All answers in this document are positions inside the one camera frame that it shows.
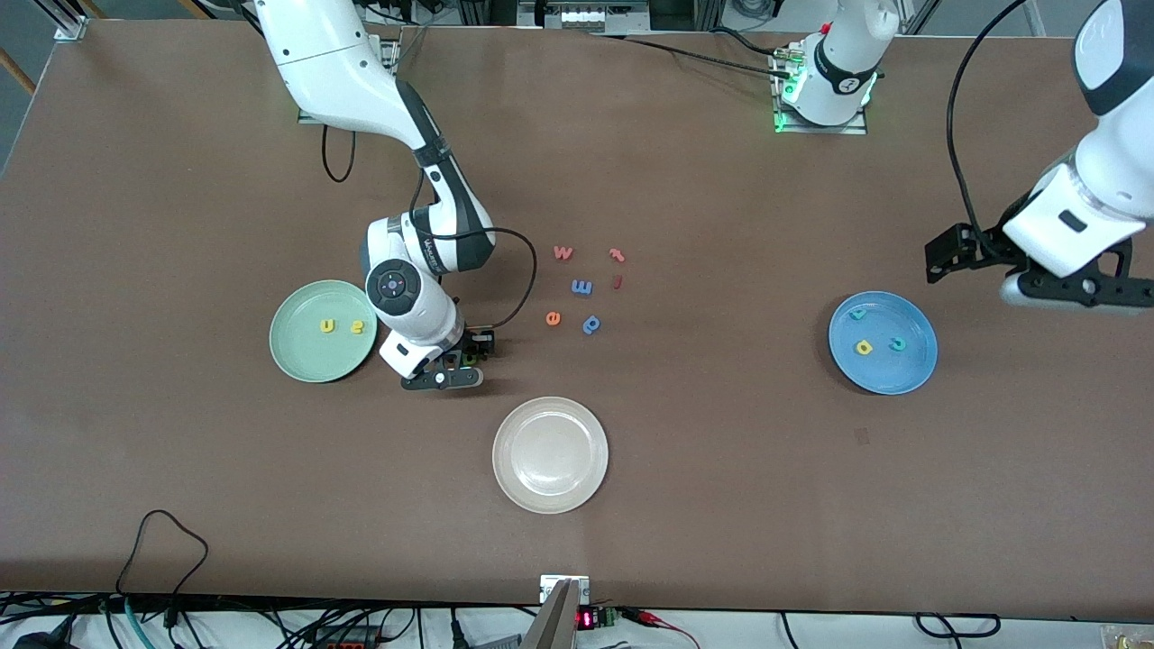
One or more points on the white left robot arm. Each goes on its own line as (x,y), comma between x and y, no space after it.
(847,63)

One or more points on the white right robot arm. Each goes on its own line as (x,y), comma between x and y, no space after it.
(334,72)

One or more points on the blue plate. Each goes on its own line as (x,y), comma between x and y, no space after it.
(911,315)

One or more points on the green plate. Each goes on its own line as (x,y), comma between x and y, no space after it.
(306,353)

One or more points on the blue foam letter a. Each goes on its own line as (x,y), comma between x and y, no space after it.
(591,325)

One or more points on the blue foam letter m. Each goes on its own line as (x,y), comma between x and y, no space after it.
(581,287)

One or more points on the pink foam letter w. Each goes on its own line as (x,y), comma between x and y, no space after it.
(563,253)

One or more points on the red digit display module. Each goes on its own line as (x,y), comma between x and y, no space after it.
(586,619)

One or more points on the black orange power strip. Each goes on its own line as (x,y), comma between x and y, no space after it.
(343,644)

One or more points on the red and black clip leads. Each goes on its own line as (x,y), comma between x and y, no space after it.
(654,618)

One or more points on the grey device with white light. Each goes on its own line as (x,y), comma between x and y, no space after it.
(586,16)

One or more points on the white pole mount plate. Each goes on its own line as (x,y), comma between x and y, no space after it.
(548,590)

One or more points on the grey camera pole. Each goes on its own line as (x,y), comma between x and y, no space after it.
(559,622)

